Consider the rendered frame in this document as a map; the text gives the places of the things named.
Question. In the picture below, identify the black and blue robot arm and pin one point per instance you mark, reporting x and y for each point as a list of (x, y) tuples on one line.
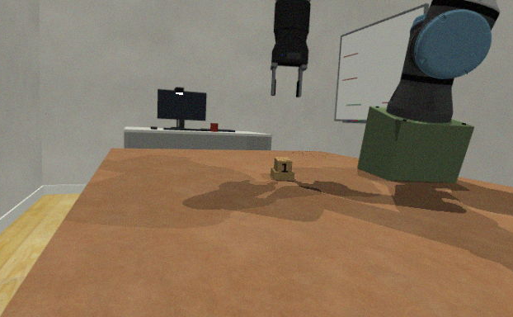
[(450, 45)]

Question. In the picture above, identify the tan open-top tray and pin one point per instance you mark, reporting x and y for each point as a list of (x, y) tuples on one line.
[(282, 176)]

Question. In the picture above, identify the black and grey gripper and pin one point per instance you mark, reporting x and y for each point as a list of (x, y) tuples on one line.
[(291, 28)]

